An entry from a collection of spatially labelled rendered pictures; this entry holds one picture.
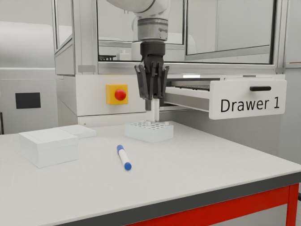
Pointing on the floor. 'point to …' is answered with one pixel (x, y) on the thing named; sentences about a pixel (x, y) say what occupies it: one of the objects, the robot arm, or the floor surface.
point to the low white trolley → (149, 183)
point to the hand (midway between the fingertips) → (152, 110)
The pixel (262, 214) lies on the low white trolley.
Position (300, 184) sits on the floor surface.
